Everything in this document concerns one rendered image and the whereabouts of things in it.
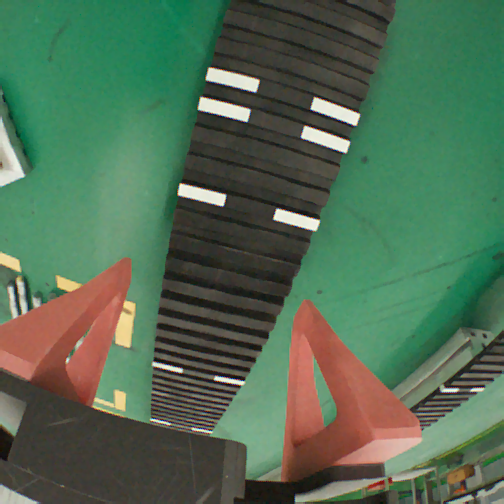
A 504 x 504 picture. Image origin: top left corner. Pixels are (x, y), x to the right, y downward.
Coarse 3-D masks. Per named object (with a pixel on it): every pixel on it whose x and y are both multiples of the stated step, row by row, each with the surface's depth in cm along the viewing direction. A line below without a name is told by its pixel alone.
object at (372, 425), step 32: (320, 320) 12; (320, 352) 11; (288, 384) 13; (352, 384) 9; (288, 416) 12; (320, 416) 12; (352, 416) 8; (384, 416) 7; (288, 448) 11; (320, 448) 9; (352, 448) 7; (384, 448) 7; (256, 480) 9; (288, 480) 10; (320, 480) 8; (352, 480) 8
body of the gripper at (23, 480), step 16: (0, 432) 5; (0, 448) 4; (0, 464) 4; (0, 480) 4; (16, 480) 4; (32, 480) 4; (32, 496) 4; (48, 496) 4; (64, 496) 4; (80, 496) 4; (368, 496) 6; (384, 496) 6
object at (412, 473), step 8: (400, 472) 280; (408, 472) 282; (416, 472) 290; (424, 472) 299; (384, 480) 274; (392, 480) 311; (368, 488) 300; (376, 488) 301; (440, 488) 264; (440, 496) 254
